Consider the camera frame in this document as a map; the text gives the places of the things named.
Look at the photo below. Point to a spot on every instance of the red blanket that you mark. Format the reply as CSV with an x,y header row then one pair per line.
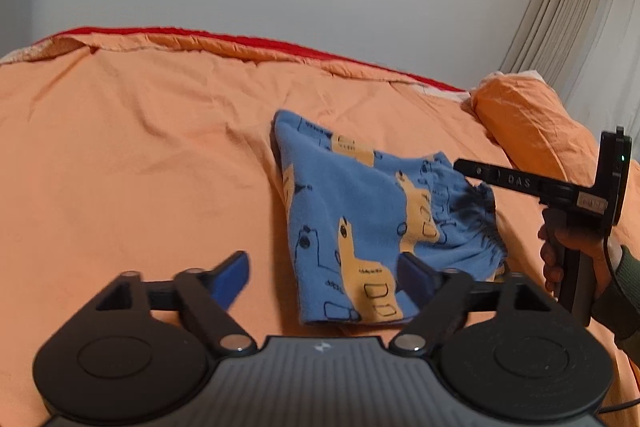
x,y
280,46

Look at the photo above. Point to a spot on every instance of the beige pleated curtain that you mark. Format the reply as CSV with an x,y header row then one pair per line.
x,y
580,7

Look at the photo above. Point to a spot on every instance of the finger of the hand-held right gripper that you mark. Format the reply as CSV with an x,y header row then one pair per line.
x,y
500,179

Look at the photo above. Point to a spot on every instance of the orange pillow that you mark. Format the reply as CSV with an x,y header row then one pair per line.
x,y
530,122

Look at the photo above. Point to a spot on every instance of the person's right hand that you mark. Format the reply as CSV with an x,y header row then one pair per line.
x,y
555,252

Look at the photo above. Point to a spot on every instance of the person's right forearm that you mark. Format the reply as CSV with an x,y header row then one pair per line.
x,y
625,302

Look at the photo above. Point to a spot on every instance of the orange bed sheet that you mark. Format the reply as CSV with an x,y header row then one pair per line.
x,y
140,157

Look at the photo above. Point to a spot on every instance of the blue printed pants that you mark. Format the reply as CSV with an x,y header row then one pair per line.
x,y
360,217

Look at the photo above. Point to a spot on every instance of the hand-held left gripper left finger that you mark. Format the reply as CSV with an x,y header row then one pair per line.
x,y
231,274

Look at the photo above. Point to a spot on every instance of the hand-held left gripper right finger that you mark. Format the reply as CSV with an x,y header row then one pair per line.
x,y
415,274

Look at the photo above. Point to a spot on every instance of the white mattress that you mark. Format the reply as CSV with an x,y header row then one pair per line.
x,y
445,93

